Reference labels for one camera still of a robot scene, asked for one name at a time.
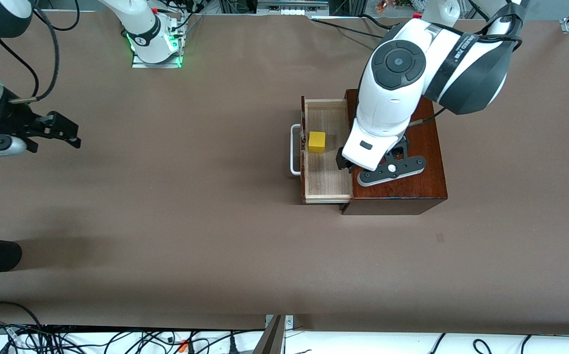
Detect light wooden drawer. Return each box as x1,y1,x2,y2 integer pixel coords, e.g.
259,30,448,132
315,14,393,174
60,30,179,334
300,96,354,205

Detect yellow block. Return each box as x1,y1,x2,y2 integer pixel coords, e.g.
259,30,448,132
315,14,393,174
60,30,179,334
308,131,326,154

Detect white metal drawer handle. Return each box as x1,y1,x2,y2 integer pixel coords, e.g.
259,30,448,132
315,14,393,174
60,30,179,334
290,124,305,176

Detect dark brown wooden cabinet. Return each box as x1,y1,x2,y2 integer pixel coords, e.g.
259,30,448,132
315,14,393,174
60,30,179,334
340,88,448,216

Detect grey power strip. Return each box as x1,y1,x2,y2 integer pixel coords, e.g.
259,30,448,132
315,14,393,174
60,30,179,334
256,0,330,16

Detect dark diagonal bar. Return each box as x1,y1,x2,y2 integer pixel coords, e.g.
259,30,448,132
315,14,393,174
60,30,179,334
253,315,286,354

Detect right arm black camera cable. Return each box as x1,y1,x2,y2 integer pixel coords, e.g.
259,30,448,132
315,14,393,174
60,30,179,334
8,7,60,105

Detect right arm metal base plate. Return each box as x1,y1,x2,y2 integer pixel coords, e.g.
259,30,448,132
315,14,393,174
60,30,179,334
131,12,184,68

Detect long black cable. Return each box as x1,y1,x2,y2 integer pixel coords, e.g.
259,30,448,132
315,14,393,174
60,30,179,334
312,16,388,39

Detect curved black cable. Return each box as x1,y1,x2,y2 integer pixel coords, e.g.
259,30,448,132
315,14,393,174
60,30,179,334
361,14,394,31

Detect black cable loop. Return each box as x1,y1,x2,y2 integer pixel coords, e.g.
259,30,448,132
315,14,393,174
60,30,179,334
0,301,44,327

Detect silver metal bracket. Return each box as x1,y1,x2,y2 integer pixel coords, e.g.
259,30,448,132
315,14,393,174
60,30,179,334
265,315,295,341

